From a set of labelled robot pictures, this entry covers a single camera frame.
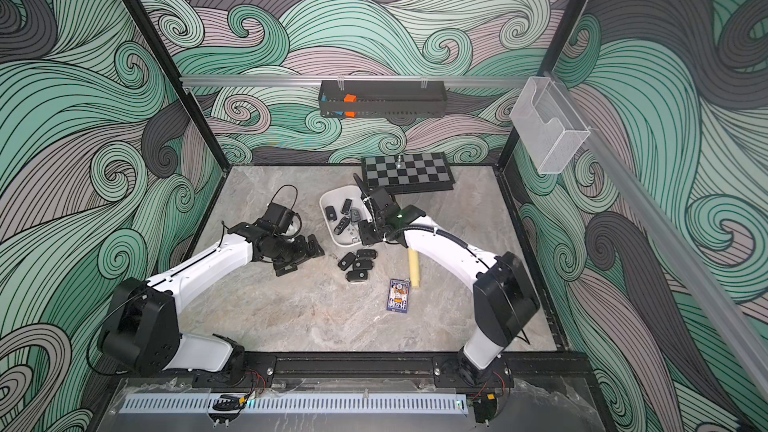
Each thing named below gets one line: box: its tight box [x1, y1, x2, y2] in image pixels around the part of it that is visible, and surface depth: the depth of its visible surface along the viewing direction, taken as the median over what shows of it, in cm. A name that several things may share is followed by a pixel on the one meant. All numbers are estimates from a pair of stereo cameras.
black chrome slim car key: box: [334, 216, 351, 235], surface depth 102 cm
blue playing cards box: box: [386, 278, 410, 313], surface depth 86 cm
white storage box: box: [320, 185, 372, 245], surface depth 106 cm
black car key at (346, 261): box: [337, 252, 356, 271], surface depth 94 cm
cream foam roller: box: [408, 248, 420, 288], surface depth 91 cm
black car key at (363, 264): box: [353, 259, 374, 271], surface depth 94 cm
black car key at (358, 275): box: [345, 270, 368, 282], surface depth 91 cm
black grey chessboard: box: [361, 152, 456, 195], surface depth 116 cm
